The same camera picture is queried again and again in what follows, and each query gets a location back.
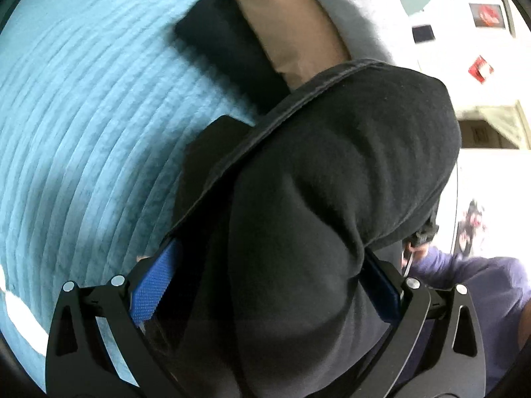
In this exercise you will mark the wall poster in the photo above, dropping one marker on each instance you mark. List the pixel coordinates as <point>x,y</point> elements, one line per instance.
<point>471,228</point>

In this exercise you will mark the grey folded garment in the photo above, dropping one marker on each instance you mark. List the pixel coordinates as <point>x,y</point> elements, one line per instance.
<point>352,4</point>

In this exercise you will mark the dark wall picture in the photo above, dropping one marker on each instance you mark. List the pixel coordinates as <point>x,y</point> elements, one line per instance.
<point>422,33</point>

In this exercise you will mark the tan folded garment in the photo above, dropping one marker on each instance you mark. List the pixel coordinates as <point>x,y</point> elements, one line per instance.
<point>286,20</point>

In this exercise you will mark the dark folded garment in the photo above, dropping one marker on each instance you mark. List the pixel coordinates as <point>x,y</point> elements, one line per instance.
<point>232,45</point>

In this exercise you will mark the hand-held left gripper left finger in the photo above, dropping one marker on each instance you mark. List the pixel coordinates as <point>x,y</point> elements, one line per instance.
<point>153,282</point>

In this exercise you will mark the teal quilted blanket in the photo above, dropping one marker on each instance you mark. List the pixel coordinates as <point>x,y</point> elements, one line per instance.
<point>91,112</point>

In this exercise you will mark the red wall picture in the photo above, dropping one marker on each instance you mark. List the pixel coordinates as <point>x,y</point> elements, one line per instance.
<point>487,14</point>

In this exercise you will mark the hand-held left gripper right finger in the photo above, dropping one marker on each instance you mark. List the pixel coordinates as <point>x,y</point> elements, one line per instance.
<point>386,286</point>

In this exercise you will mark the black hooded sweatshirt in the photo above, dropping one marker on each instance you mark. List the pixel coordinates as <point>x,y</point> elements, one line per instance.
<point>332,174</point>

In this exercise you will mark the red wall card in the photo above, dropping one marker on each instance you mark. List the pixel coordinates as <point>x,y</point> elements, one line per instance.
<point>480,68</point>

